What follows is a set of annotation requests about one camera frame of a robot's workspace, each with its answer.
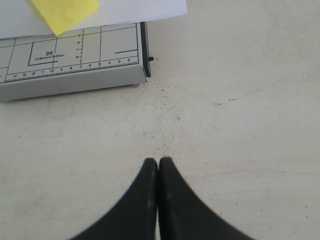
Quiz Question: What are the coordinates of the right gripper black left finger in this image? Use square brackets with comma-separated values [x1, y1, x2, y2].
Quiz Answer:
[73, 158, 158, 240]

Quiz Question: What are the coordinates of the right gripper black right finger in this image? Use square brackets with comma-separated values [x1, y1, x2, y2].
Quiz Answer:
[157, 157, 252, 240]

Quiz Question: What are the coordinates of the yellow foam cube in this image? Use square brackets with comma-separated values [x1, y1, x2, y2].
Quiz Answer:
[27, 0, 99, 37]

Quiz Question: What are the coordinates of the white paper strip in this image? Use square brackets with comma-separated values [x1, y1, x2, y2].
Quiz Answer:
[0, 0, 188, 39]

